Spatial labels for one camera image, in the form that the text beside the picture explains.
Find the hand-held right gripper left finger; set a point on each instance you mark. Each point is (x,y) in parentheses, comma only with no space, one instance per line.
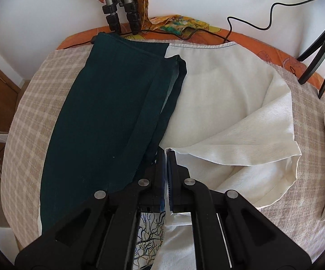
(162,177)

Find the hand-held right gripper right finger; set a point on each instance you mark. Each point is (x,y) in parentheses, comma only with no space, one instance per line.
(170,180)

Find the dark green cloth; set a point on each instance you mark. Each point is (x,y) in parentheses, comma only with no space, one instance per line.
(100,118)

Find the branch printed cloth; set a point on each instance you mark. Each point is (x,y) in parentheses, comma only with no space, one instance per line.
(148,236)

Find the beige plaid blanket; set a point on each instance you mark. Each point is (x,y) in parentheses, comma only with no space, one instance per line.
(36,104)

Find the orange floral scarf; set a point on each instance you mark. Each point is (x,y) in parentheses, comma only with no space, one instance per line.
(173,22)

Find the orange bed sheet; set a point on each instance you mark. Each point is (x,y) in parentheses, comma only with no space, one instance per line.
(263,45)

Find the silver tripod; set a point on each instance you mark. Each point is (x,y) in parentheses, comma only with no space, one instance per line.
(130,14)

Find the black tripod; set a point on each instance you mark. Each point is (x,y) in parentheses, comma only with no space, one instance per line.
(310,67)

